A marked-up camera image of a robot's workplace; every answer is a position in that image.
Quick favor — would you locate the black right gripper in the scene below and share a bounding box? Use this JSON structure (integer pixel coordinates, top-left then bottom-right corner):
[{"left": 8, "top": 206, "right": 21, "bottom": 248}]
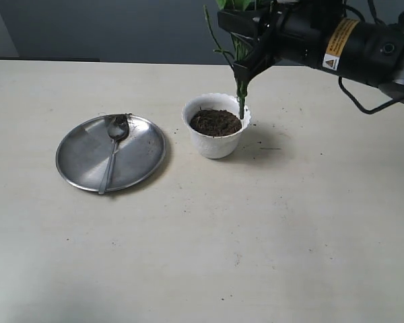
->
[{"left": 217, "top": 1, "right": 344, "bottom": 81}]

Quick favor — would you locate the artificial red flower stem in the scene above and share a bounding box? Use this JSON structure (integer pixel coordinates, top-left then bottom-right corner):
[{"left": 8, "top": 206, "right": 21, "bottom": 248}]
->
[{"left": 203, "top": 0, "right": 277, "bottom": 120}]

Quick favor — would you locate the steel spork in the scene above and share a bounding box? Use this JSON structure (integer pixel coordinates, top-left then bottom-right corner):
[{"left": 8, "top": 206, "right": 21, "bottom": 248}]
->
[{"left": 98, "top": 114, "right": 129, "bottom": 194}]

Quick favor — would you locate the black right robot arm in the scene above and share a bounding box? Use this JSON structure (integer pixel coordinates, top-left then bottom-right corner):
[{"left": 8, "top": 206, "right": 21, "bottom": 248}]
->
[{"left": 217, "top": 1, "right": 404, "bottom": 114}]

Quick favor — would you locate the dark potting soil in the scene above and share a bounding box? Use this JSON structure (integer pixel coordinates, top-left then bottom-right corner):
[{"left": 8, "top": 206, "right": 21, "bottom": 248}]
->
[{"left": 190, "top": 109, "right": 242, "bottom": 137}]

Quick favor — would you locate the round steel plate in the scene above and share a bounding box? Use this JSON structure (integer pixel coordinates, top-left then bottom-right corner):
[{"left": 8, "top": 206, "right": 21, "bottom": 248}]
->
[{"left": 55, "top": 114, "right": 167, "bottom": 192}]

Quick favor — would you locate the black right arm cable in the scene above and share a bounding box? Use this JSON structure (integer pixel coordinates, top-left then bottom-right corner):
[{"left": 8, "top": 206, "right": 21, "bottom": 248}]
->
[{"left": 338, "top": 0, "right": 404, "bottom": 114}]

